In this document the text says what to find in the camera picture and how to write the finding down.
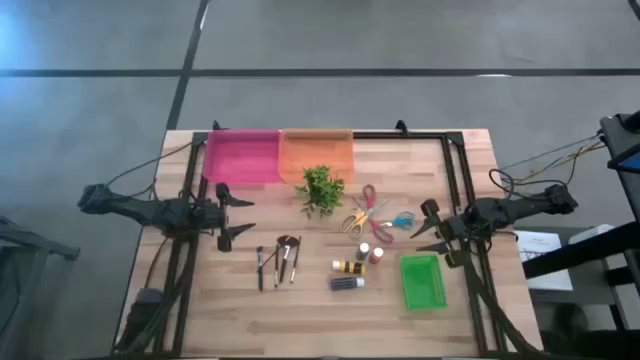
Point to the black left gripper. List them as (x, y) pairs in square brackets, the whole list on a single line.
[(212, 217)]

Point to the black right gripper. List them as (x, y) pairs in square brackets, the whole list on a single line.
[(457, 229)]

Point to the long thin black paintbrush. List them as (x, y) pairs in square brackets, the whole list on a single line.
[(269, 260)]

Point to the red paint bottle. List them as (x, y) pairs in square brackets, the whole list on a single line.
[(376, 255)]

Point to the grey paint bottle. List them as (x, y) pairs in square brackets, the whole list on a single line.
[(363, 250)]

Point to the yellow paint bottle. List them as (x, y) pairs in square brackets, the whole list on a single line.
[(350, 268)]

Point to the dark blue paint bottle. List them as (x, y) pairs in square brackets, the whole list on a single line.
[(345, 284)]

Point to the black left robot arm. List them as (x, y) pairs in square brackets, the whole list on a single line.
[(125, 205)]

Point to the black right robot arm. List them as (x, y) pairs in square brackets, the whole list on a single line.
[(515, 210)]

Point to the green plastic bin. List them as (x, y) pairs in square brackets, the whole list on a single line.
[(422, 282)]

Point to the pink translucent plastic bin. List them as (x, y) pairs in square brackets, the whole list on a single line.
[(242, 157)]

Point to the small black edge clamp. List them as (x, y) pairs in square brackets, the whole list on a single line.
[(401, 126), (216, 125)]

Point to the green plant in white pot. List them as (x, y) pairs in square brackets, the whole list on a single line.
[(322, 192)]

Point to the orange translucent plastic bin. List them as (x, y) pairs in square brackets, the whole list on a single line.
[(315, 150)]

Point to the dark grey power box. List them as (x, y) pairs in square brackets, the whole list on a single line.
[(146, 300)]

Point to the white printed paper sheet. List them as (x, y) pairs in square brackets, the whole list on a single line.
[(550, 282)]

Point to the black equipment cart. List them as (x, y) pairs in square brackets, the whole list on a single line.
[(575, 252)]

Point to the white box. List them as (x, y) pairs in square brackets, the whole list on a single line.
[(592, 232)]

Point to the dark grey stand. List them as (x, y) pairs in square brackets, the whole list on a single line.
[(40, 245)]

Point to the blue lit screen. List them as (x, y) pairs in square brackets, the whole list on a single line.
[(631, 162)]

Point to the black aluminium table frame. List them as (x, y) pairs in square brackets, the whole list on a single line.
[(400, 135)]

